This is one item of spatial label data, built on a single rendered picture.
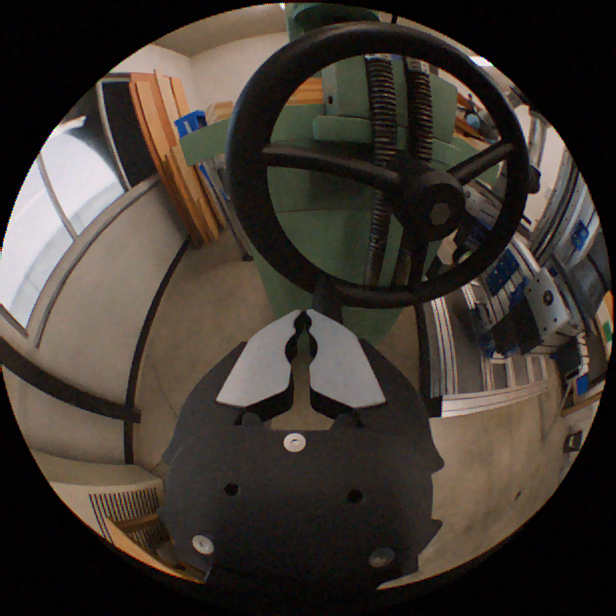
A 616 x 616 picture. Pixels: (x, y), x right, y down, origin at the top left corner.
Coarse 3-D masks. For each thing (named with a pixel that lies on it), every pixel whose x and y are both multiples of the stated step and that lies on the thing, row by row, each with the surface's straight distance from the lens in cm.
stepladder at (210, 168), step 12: (180, 120) 128; (192, 120) 123; (204, 120) 136; (180, 132) 126; (216, 156) 135; (204, 168) 121; (216, 168) 120; (216, 180) 121; (216, 192) 125; (216, 204) 125; (228, 204) 124; (228, 228) 131; (240, 228) 130; (240, 252) 141
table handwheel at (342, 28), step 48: (288, 48) 13; (336, 48) 13; (384, 48) 15; (432, 48) 16; (240, 96) 12; (288, 96) 12; (480, 96) 19; (240, 144) 12; (240, 192) 12; (384, 192) 16; (432, 192) 13; (528, 192) 24; (288, 240) 15; (432, 240) 15; (336, 288) 18; (384, 288) 22; (432, 288) 24
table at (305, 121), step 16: (288, 112) 30; (304, 112) 30; (320, 112) 30; (208, 128) 33; (224, 128) 32; (288, 128) 30; (304, 128) 30; (320, 128) 21; (336, 128) 21; (352, 128) 21; (368, 128) 22; (400, 128) 23; (192, 144) 35; (208, 144) 33; (224, 144) 32; (400, 144) 23; (432, 144) 25; (448, 144) 26; (464, 144) 41; (192, 160) 35; (448, 160) 27; (480, 176) 46; (496, 176) 50
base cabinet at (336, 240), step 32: (288, 224) 35; (320, 224) 35; (352, 224) 35; (256, 256) 40; (320, 256) 39; (352, 256) 40; (384, 256) 42; (288, 288) 47; (352, 320) 62; (384, 320) 67
